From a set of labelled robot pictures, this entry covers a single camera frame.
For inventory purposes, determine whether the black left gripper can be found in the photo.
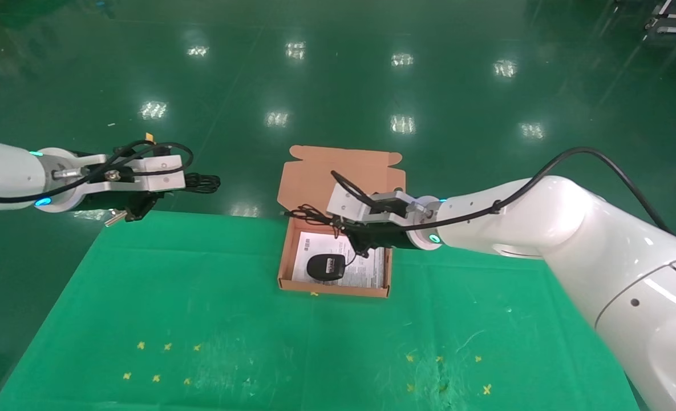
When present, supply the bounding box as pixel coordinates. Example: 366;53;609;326
81;191;164;222

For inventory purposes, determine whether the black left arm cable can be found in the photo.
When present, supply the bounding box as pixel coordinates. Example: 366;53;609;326
0;141;195;202

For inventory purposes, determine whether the black data cable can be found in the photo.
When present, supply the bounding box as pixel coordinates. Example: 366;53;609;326
184;173;222;195

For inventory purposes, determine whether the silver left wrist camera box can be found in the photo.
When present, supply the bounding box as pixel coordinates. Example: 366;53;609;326
84;154;187;194

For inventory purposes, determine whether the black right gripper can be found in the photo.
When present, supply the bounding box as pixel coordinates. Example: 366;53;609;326
349;224;415;259

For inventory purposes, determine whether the black wired mouse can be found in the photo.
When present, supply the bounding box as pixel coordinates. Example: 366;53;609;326
284;205;357;282

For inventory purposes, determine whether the green table cloth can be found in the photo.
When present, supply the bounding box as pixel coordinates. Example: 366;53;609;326
0;210;641;411

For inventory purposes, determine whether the white printed instruction sheet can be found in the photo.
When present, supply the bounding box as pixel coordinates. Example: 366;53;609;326
291;231;386;289

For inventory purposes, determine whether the orange cardboard box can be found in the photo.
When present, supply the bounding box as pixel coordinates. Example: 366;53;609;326
276;145;407;299

